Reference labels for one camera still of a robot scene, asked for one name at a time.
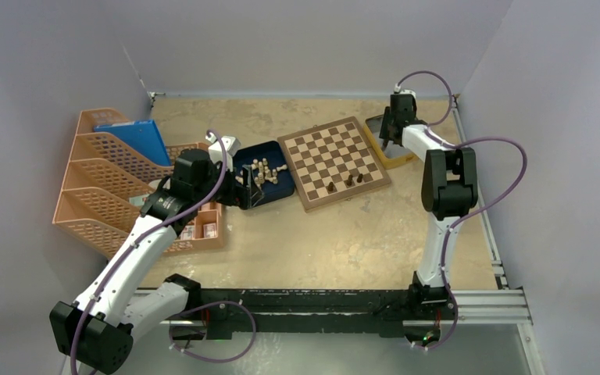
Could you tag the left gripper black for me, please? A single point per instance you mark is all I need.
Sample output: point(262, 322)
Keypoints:
point(241, 196)

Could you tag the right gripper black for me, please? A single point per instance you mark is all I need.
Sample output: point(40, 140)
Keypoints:
point(384, 133)

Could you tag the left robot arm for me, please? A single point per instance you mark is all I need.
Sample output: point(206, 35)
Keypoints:
point(98, 330)

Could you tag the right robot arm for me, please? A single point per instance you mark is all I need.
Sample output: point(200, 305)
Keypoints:
point(448, 192)

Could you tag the wooden chess board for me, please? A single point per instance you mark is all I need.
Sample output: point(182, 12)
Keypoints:
point(330, 153)

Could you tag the yellow metal tin tray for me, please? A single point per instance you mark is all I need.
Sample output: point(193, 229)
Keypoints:
point(392, 156)

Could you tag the peach desk organizer tray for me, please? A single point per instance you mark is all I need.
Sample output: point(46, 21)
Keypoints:
point(202, 232)

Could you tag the dark blue square tray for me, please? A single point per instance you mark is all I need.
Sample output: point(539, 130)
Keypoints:
point(255, 167)

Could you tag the blue folder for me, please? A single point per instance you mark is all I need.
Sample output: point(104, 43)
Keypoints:
point(143, 136)

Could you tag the peach file rack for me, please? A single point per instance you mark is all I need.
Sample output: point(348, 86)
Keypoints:
point(102, 174)

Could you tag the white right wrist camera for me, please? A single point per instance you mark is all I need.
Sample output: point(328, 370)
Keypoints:
point(405, 92)

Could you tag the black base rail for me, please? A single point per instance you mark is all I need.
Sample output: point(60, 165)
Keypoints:
point(386, 313)

